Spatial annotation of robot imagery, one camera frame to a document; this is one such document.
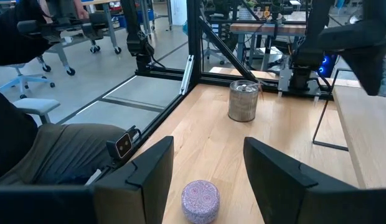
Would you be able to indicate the wooden workbench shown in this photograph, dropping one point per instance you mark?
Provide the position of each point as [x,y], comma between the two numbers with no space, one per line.
[267,28]

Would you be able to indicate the black table-level camera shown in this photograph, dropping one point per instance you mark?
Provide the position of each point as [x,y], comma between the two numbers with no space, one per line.
[123,145]

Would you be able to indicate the small pink candle tin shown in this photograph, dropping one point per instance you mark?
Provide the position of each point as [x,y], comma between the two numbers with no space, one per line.
[200,202]

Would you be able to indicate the tall silver candle tin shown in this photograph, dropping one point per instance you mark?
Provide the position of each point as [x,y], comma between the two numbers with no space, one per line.
[242,105]

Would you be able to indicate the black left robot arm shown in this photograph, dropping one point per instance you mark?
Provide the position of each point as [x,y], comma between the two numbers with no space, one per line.
[308,56]

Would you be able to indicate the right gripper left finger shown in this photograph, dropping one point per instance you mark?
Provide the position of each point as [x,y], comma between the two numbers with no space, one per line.
[143,193]

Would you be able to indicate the wooden shelf riser black legs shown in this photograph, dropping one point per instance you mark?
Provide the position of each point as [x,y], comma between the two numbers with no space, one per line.
[367,140]

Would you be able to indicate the white office chair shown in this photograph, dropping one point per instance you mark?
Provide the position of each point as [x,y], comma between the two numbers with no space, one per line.
[22,77]

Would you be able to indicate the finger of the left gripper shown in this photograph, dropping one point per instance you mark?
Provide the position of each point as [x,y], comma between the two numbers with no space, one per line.
[370,68]

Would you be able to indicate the computer tower blue light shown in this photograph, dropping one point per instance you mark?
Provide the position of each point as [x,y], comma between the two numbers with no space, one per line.
[327,67]

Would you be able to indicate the black aluminium table frame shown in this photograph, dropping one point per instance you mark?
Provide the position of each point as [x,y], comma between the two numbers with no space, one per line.
[193,46]

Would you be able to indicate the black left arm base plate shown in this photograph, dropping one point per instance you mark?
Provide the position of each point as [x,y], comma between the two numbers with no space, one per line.
[305,92]

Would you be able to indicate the person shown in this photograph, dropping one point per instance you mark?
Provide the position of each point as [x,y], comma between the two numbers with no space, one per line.
[71,149]

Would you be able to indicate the white patterned pot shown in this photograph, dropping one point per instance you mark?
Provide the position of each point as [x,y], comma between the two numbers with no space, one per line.
[247,14]

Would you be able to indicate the silver frame bracket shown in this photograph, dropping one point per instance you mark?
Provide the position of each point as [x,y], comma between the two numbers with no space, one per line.
[186,74]

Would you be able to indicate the person's hand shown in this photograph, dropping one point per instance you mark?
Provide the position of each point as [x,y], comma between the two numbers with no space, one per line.
[81,11]

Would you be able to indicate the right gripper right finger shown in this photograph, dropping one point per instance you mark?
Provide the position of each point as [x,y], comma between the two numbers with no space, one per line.
[274,186]

